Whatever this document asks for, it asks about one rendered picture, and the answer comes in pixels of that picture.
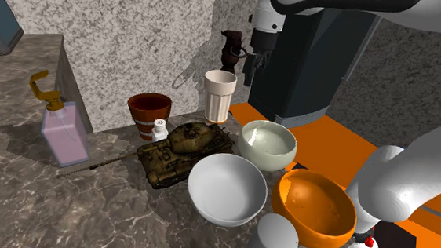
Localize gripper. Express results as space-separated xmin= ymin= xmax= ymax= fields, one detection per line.
xmin=241 ymin=27 xmax=280 ymax=89

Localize dark brown bear figure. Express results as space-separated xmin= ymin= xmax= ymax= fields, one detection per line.
xmin=218 ymin=28 xmax=250 ymax=76

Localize cream ribbed cup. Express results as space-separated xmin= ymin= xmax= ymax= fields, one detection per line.
xmin=200 ymin=68 xmax=239 ymax=126

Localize pale green bowl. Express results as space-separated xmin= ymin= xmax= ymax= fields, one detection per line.
xmin=235 ymin=118 xmax=300 ymax=174

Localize olive toy tank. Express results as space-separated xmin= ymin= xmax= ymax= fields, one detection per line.
xmin=55 ymin=113 xmax=238 ymax=195

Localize red-brown pot white bands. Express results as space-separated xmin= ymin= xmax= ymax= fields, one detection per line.
xmin=125 ymin=91 xmax=173 ymax=143

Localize white salt shaker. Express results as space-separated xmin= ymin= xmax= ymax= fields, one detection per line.
xmin=150 ymin=118 xmax=170 ymax=144

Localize white bowl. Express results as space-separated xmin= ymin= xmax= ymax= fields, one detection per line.
xmin=184 ymin=150 xmax=272 ymax=231

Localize orange bowl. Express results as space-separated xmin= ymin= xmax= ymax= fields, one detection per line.
xmin=268 ymin=166 xmax=361 ymax=248

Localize white cylinder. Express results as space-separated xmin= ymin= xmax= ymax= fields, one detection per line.
xmin=243 ymin=210 xmax=301 ymax=248

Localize pink soap dispenser yellow pump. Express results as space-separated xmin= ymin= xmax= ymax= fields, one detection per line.
xmin=24 ymin=68 xmax=96 ymax=170

